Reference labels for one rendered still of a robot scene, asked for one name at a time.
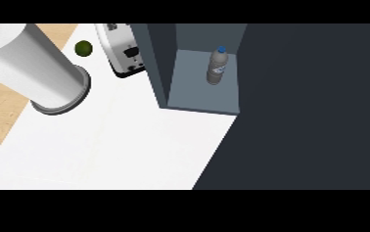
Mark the green lime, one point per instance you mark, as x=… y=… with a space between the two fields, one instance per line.
x=83 y=48

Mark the dark grey cabinet door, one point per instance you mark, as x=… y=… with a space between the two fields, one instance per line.
x=298 y=112

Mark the white cylinder with grey base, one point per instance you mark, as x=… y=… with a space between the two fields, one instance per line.
x=36 y=69

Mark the clear bottled water blue cap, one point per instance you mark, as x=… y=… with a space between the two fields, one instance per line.
x=217 y=68

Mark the dark grey open cabinet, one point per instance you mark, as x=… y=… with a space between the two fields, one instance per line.
x=198 y=89

